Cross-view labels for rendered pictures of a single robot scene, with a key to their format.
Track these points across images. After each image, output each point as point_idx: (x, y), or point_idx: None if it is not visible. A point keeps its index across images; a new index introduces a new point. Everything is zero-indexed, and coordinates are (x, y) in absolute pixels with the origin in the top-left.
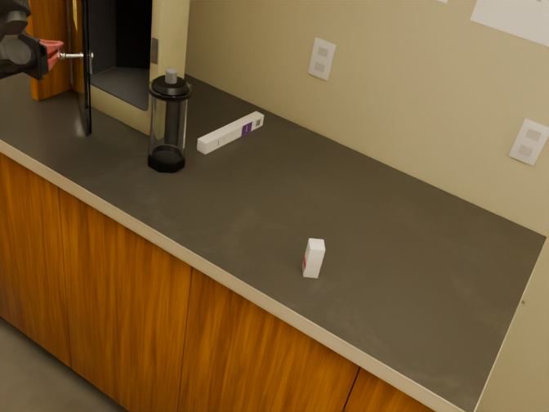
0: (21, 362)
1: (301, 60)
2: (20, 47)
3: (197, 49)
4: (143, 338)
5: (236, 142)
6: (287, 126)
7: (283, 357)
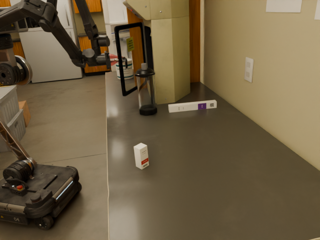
0: None
1: (242, 72)
2: (91, 51)
3: (213, 75)
4: None
5: (191, 111)
6: (231, 110)
7: None
